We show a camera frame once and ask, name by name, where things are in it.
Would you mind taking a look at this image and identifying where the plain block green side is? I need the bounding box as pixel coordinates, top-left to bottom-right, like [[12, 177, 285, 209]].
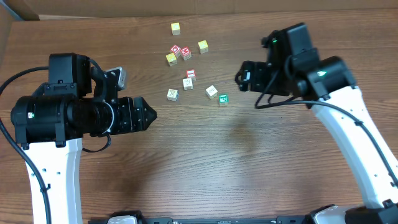
[[182, 78, 193, 90]]

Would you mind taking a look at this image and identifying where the red framed wooden block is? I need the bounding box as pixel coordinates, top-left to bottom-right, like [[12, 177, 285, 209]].
[[186, 69, 197, 81]]

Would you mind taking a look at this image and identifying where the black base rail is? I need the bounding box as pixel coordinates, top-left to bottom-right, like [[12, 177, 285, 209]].
[[88, 210, 333, 224]]

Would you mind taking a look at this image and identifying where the red letter M block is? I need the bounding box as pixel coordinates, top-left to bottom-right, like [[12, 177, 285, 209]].
[[180, 47, 192, 60]]

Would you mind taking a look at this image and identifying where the left yellow wooden block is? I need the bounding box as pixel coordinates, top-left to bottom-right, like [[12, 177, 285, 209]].
[[166, 53, 178, 67]]

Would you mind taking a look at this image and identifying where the plain block yellow side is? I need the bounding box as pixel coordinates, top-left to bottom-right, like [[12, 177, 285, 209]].
[[205, 85, 218, 99]]

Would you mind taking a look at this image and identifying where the green framed wooden block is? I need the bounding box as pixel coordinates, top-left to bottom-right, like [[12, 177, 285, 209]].
[[218, 94, 229, 107]]

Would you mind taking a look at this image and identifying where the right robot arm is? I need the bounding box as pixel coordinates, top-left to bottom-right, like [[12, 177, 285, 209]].
[[235, 23, 397, 223]]

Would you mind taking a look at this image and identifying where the yellow wooden block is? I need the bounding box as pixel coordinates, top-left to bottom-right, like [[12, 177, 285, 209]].
[[166, 53, 178, 67], [170, 22, 181, 35], [198, 40, 209, 54]]

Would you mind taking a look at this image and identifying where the right yellow wooden block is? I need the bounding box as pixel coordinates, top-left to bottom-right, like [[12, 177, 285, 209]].
[[198, 40, 209, 54]]

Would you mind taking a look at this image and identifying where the far yellow wooden block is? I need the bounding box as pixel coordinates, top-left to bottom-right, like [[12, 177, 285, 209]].
[[170, 22, 181, 35]]

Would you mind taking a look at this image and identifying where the plain block blue side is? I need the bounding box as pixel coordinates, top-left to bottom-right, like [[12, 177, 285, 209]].
[[167, 89, 179, 101]]

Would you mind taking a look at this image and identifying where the red circle wooden block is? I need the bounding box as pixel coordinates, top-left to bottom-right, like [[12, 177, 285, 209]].
[[170, 45, 181, 58]]

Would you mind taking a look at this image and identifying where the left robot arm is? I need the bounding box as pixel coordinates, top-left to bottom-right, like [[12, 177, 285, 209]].
[[11, 53, 157, 223]]

